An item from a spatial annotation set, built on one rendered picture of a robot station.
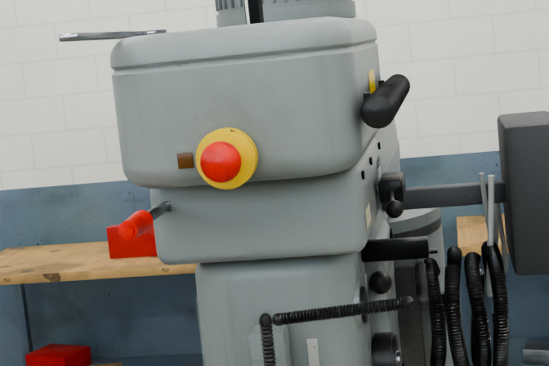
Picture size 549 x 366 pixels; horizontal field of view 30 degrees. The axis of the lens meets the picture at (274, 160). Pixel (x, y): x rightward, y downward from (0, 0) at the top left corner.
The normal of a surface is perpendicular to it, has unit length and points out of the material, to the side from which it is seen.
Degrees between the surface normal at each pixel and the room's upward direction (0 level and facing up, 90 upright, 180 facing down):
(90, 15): 90
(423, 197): 90
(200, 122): 90
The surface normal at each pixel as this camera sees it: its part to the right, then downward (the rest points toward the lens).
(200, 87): -0.16, 0.13
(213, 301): -0.61, 0.15
